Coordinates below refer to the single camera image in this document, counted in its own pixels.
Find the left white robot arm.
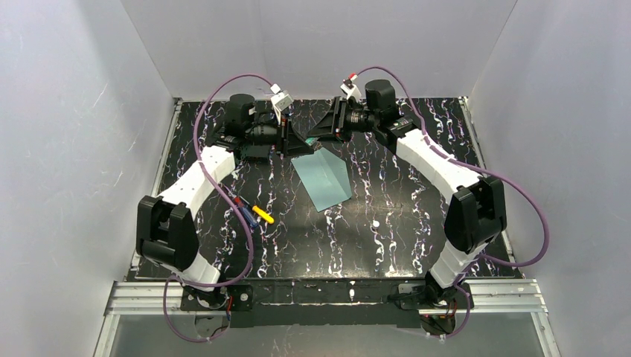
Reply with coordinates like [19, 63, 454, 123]
[135, 91, 313, 292]

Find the aluminium frame rail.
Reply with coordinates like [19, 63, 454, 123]
[105, 279, 548, 315]

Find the purple cable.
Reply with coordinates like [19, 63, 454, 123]
[162, 73, 282, 344]
[352, 66, 551, 339]

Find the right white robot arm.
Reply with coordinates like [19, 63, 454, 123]
[307, 76, 507, 292]

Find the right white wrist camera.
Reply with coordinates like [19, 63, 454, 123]
[340, 73, 362, 102]

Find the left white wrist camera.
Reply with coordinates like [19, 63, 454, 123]
[270, 83, 293, 123]

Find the teal paper envelope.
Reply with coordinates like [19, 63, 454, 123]
[291, 147, 352, 212]

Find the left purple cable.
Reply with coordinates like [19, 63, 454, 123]
[162, 73, 282, 344]

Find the green white marker pen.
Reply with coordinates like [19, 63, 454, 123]
[305, 138, 318, 147]

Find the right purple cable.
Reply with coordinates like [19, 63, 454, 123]
[352, 66, 551, 339]

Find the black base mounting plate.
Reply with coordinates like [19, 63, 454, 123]
[181, 277, 474, 332]

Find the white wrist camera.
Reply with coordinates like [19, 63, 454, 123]
[340, 73, 362, 102]
[270, 83, 293, 123]

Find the yellow handled screwdriver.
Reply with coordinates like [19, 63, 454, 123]
[252, 205, 275, 225]

